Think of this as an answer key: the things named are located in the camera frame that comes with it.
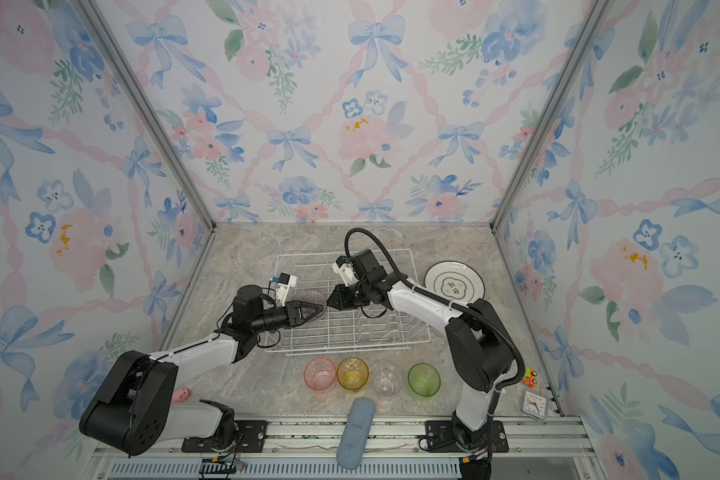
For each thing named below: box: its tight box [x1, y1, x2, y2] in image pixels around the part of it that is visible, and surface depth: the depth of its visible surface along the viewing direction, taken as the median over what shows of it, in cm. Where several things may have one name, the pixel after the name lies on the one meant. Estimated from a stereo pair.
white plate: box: [424, 260, 486, 304], surface depth 102 cm
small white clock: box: [522, 390, 548, 421], surface depth 79 cm
